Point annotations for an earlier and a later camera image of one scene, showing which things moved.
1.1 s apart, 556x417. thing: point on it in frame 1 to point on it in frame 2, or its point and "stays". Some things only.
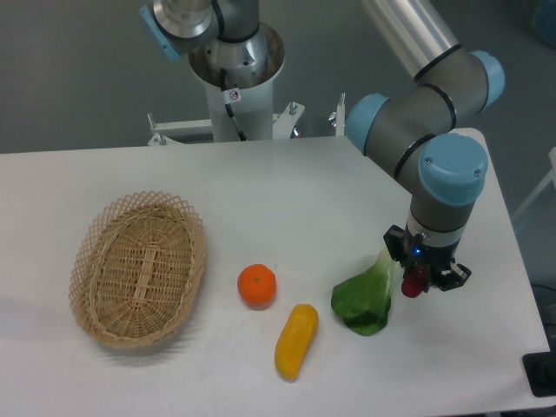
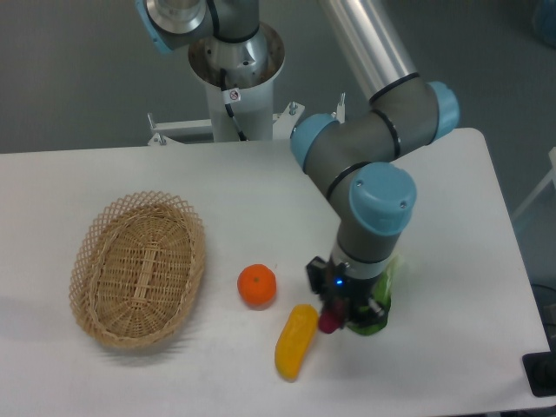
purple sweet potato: (413, 284) to (330, 321)
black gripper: (421, 250) to (332, 281)
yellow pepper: (295, 339) stays
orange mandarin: (257, 286) stays
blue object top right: (545, 23) stays
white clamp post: (337, 119) stays
